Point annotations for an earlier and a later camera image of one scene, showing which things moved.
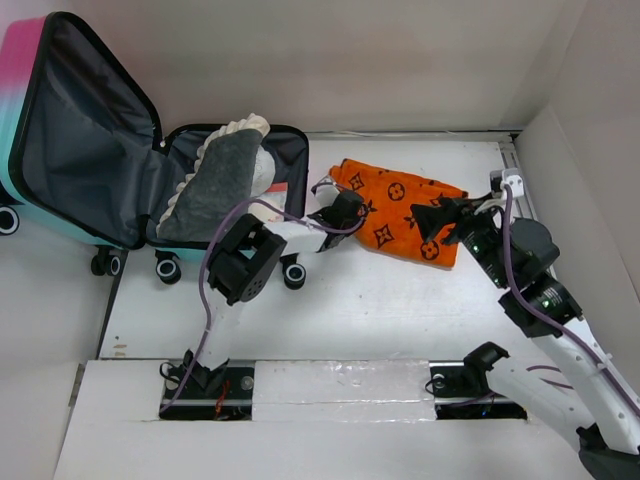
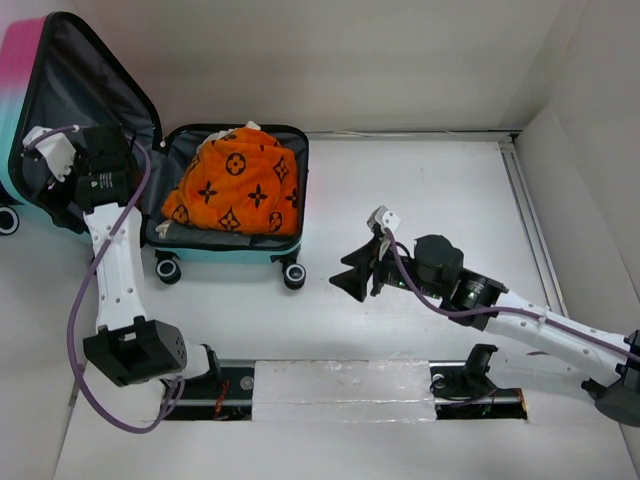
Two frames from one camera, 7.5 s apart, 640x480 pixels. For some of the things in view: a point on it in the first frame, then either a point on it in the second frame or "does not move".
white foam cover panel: x=346 y=390 does not move
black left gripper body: x=352 y=224 -> x=81 y=163
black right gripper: x=431 y=217 -> x=367 y=260
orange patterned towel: x=393 y=225 -> x=243 y=182
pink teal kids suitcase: x=83 y=157 does not move
